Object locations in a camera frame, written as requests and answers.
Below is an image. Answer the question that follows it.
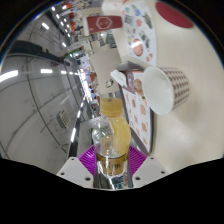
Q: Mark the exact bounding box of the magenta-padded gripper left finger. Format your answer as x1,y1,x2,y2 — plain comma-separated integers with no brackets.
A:
56,144,100,189

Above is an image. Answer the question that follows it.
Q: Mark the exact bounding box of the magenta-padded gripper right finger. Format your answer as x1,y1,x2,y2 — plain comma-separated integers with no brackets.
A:
125,144,169,190

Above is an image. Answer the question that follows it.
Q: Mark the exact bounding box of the yellow drink bottle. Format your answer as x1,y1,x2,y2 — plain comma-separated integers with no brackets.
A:
91,97,132,190

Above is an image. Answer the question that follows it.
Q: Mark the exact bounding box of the food photo menu sheet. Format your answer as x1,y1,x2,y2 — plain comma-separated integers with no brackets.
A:
121,70,155,154

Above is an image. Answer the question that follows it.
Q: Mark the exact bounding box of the patterned paper cup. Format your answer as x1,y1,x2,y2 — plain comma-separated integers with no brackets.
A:
141,66,191,116

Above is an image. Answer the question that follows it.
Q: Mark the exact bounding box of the small cardboard menu stand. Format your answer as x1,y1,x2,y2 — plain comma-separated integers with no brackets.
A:
109,61,146,95

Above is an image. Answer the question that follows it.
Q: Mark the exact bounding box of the row of ceiling lights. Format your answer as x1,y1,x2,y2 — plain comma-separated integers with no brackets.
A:
0,4,88,84

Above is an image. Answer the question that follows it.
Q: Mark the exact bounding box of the illustrated menu sheet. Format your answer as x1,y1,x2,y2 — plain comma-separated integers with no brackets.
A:
120,1,158,67

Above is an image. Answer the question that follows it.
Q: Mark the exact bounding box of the flat round red coaster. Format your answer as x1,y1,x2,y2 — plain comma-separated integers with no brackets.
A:
154,1,195,29

